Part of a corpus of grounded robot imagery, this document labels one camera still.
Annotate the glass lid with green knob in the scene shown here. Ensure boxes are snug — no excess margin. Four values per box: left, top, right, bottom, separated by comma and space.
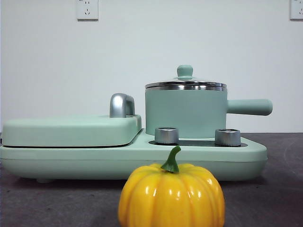
144, 65, 227, 89

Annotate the yellow toy pumpkin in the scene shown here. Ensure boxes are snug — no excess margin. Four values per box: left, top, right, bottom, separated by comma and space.
117, 145, 226, 227

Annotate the silver control knob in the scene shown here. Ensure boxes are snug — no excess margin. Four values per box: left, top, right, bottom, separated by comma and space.
154, 127, 179, 145
214, 129, 241, 146

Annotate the mint green breakfast machine base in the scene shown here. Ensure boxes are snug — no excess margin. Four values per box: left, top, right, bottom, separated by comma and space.
0, 132, 268, 184

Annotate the mint green pot with handle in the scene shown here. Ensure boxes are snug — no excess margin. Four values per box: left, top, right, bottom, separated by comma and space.
144, 83, 273, 139

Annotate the green griddle cover, silver handle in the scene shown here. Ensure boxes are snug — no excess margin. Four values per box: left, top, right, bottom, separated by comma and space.
1, 93, 143, 148

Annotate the white wall socket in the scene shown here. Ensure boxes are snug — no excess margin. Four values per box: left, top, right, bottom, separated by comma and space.
290, 0, 303, 21
76, 0, 99, 21

